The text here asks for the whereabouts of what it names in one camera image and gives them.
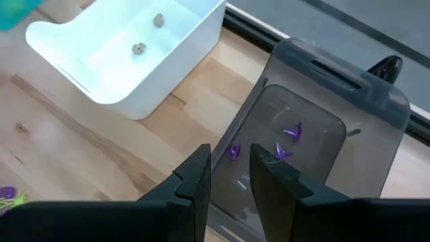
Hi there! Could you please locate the teal plastic bin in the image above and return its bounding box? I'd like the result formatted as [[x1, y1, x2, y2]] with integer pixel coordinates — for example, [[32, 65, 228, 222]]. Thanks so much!
[[0, 0, 46, 32]]

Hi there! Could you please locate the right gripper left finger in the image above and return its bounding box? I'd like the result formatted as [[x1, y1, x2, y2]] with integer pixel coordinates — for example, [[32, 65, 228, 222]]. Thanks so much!
[[0, 143, 212, 242]]

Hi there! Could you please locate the black clamp on frame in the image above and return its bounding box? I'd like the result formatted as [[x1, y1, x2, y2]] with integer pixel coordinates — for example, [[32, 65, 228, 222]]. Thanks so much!
[[367, 54, 404, 85]]

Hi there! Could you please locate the white plastic bin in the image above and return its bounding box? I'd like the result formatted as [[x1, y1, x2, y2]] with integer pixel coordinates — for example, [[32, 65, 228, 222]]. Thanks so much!
[[25, 0, 228, 121]]

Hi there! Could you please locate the green plastic spider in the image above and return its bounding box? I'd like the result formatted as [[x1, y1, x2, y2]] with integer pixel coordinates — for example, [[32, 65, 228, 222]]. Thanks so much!
[[0, 190, 30, 212]]

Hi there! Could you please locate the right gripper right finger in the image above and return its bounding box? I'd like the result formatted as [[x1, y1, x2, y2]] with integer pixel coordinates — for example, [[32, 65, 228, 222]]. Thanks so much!
[[250, 143, 430, 242]]

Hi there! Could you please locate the grey translucent plastic bin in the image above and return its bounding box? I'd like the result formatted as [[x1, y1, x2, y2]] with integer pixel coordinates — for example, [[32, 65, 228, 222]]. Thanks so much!
[[206, 37, 413, 242]]

